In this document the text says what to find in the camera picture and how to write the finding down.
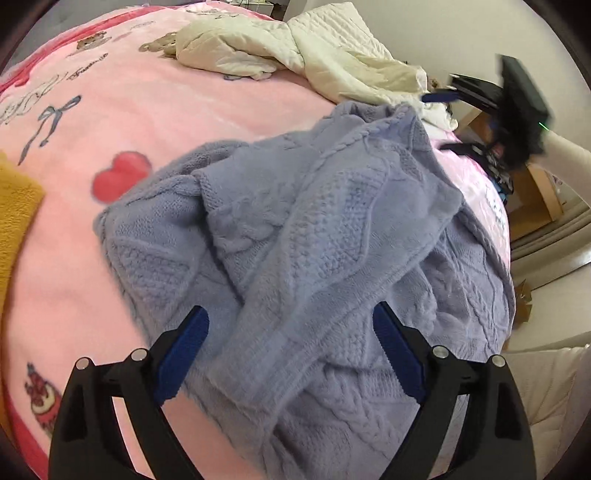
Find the yellow fleece cloth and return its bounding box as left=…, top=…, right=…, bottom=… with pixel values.
left=0, top=151, right=47, bottom=430

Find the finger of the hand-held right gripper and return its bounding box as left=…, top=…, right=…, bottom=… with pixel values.
left=421, top=72, right=505, bottom=112
left=440, top=140, right=502, bottom=163

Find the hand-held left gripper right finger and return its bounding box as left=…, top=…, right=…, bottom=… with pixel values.
left=372, top=301, right=539, bottom=480

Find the white quilted duvet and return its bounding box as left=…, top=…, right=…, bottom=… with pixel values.
left=175, top=1, right=460, bottom=131

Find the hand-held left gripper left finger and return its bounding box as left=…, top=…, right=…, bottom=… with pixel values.
left=48, top=305, right=211, bottom=480

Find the blue knitted hooded cardigan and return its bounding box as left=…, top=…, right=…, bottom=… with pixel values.
left=92, top=100, right=517, bottom=480

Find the pink printed blanket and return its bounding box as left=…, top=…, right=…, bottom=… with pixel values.
left=0, top=6, right=513, bottom=480

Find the wooden desk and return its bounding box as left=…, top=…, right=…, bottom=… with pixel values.
left=455, top=108, right=568, bottom=241

